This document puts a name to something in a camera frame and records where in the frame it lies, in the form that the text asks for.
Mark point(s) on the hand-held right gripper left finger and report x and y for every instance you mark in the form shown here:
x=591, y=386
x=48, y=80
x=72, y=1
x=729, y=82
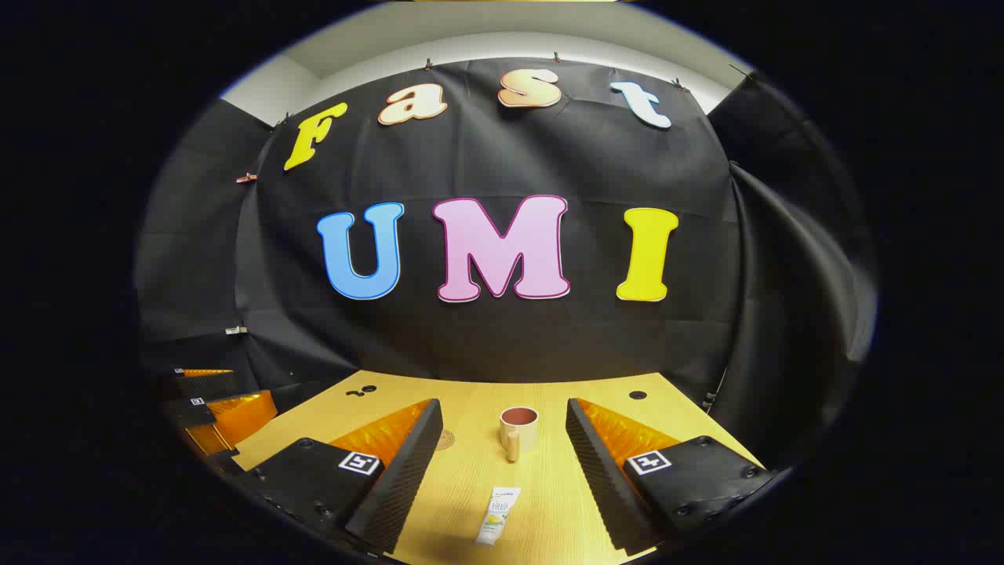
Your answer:
x=396, y=479

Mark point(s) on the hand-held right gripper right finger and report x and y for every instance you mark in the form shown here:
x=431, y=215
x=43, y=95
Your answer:
x=604, y=479

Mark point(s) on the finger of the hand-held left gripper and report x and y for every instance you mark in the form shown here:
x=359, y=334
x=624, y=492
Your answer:
x=204, y=383
x=235, y=416

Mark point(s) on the beige cup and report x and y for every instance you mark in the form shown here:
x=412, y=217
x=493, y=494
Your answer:
x=519, y=430

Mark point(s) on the white toothpaste tube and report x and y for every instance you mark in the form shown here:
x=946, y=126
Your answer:
x=497, y=516

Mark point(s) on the black backdrop cloth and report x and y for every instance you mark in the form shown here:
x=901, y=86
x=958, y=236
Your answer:
x=486, y=345

